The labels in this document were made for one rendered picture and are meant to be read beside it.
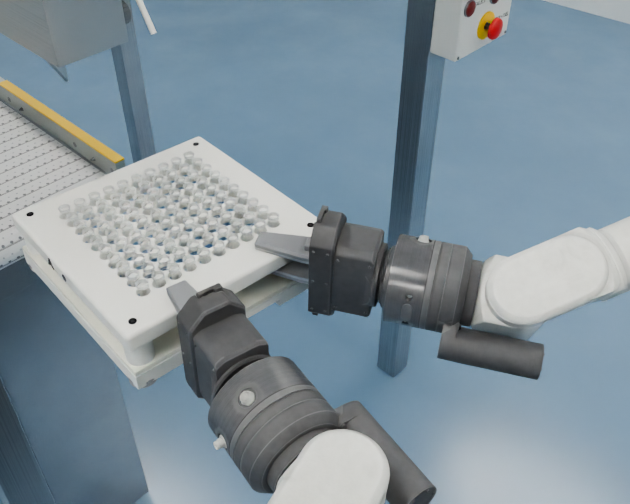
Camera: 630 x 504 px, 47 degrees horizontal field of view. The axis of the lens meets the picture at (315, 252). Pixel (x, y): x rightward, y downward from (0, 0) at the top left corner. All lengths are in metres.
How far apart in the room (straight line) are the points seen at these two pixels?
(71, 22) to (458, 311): 0.57
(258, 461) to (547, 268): 0.31
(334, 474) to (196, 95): 2.84
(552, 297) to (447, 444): 1.27
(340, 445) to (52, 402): 0.99
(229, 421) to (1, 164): 0.73
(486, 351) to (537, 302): 0.07
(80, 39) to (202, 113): 2.19
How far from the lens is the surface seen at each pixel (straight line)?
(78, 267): 0.75
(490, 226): 2.56
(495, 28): 1.43
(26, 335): 1.34
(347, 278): 0.71
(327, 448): 0.53
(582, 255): 0.70
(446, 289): 0.69
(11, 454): 1.18
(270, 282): 0.77
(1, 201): 1.13
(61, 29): 0.96
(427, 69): 1.46
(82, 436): 1.58
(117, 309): 0.70
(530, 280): 0.68
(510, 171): 2.85
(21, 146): 1.25
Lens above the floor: 1.57
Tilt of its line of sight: 41 degrees down
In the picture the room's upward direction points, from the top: straight up
